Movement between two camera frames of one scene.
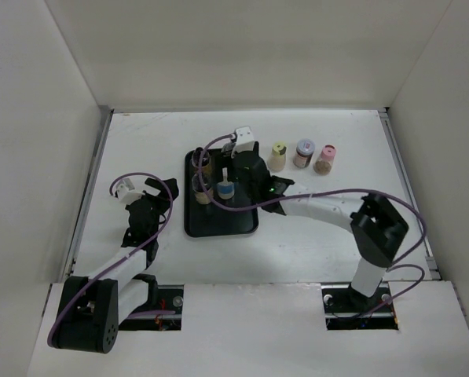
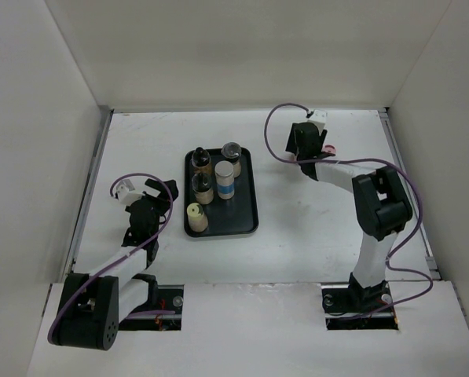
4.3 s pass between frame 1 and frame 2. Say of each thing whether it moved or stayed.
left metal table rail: stayed
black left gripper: stayed
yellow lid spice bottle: moved
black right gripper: moved
